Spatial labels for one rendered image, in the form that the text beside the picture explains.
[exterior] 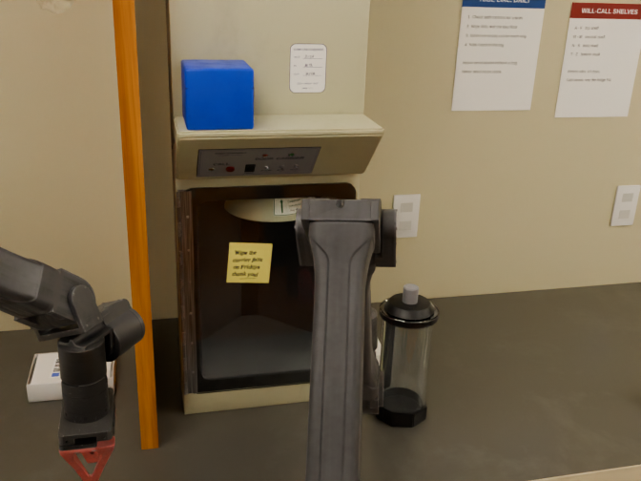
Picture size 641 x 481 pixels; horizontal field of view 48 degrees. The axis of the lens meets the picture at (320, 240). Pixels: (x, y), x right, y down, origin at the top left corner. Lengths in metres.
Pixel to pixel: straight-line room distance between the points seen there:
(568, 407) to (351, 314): 0.94
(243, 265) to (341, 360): 0.64
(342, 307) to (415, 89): 1.13
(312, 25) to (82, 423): 0.69
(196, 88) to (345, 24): 0.29
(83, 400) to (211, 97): 0.46
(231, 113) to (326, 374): 0.54
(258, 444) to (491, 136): 0.96
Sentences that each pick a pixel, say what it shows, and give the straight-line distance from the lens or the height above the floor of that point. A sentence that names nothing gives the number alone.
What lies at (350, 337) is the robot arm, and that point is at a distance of 0.66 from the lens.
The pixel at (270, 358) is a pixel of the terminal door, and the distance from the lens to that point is 1.37.
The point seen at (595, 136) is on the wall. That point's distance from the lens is 2.01.
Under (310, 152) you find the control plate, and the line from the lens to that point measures 1.16.
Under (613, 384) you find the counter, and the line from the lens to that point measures 1.67.
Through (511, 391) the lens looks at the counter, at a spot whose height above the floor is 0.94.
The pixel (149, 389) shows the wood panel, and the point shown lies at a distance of 1.29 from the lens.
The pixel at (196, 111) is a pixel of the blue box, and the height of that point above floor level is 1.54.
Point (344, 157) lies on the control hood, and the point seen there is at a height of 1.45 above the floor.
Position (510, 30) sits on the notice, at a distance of 1.82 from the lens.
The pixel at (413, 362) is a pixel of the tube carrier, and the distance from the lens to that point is 1.34.
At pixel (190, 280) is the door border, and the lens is 1.28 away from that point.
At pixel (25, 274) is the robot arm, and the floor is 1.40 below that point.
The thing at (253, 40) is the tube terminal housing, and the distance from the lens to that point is 1.19.
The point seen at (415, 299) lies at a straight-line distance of 1.31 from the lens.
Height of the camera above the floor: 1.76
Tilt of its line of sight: 21 degrees down
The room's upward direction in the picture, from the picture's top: 2 degrees clockwise
